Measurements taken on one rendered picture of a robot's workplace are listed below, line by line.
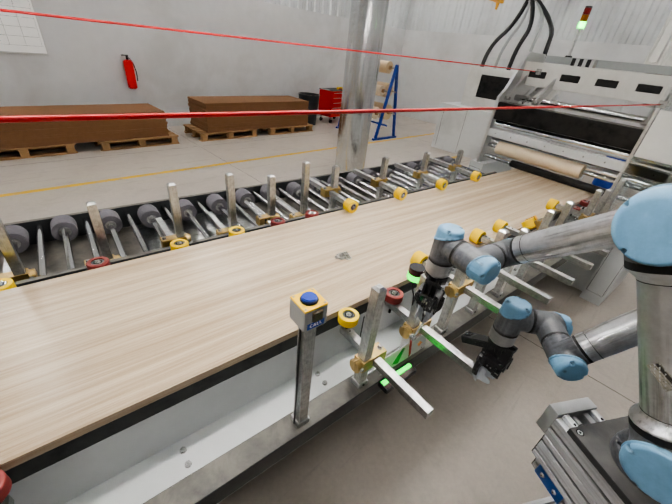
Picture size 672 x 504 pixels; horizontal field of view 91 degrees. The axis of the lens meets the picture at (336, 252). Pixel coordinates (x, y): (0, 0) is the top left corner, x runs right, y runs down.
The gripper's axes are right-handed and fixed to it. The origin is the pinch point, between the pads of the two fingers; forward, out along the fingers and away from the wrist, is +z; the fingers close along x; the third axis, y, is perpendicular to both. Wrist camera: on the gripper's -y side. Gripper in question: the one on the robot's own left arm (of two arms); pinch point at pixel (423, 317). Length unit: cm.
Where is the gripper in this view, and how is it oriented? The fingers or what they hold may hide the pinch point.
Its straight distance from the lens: 116.8
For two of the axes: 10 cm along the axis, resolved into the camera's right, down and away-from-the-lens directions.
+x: 8.4, 3.6, -4.1
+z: -1.0, 8.4, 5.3
